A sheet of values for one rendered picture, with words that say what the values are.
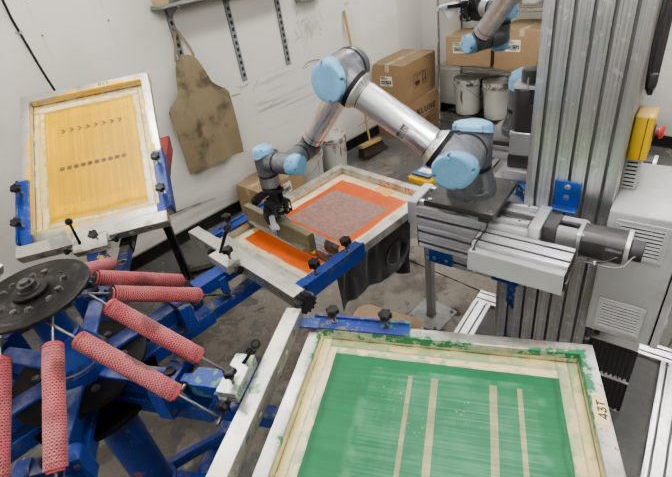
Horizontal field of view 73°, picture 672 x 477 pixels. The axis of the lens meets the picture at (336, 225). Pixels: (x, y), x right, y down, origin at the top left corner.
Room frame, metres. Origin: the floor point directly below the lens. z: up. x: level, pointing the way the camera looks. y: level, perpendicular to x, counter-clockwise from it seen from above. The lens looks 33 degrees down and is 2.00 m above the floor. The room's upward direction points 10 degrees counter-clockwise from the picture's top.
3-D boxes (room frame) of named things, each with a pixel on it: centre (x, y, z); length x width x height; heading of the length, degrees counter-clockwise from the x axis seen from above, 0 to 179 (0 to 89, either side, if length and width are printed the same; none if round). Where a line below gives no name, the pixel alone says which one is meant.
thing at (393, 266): (1.58, -0.13, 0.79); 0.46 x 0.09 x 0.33; 130
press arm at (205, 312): (1.41, 0.36, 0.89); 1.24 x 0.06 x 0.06; 130
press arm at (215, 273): (1.32, 0.46, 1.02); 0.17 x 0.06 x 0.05; 130
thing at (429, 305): (1.96, -0.48, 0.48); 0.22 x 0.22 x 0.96; 40
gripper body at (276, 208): (1.50, 0.21, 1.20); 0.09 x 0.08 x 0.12; 40
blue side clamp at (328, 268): (1.32, 0.04, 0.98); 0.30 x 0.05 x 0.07; 130
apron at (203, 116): (3.53, 0.87, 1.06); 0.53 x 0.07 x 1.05; 130
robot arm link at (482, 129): (1.23, -0.44, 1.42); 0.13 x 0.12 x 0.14; 146
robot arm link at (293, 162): (1.47, 0.12, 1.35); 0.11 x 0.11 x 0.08; 56
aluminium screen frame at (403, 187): (1.69, 0.03, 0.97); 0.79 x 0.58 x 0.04; 130
